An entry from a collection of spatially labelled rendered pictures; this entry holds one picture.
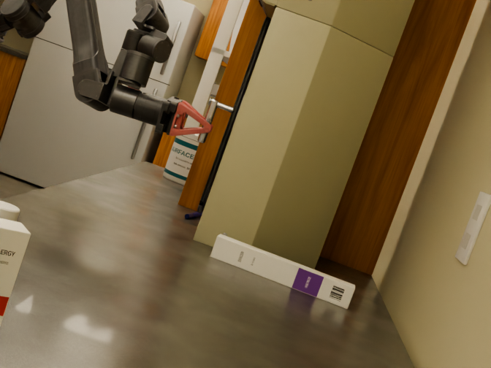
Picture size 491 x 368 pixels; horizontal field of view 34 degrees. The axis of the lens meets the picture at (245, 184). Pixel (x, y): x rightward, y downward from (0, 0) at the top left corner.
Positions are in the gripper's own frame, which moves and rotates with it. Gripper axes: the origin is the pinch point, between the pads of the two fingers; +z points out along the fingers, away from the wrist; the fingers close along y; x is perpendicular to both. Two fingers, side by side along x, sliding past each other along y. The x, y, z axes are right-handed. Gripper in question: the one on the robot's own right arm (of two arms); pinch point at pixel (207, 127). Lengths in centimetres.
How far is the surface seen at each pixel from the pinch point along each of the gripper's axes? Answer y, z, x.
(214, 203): -7.2, 6.2, 12.5
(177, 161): 67, -13, 22
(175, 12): 485, -105, -3
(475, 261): -39, 48, 1
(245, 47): 33.1, -0.7, -15.4
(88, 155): 470, -139, 125
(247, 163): -6.2, 9.9, 3.4
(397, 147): 32, 40, -4
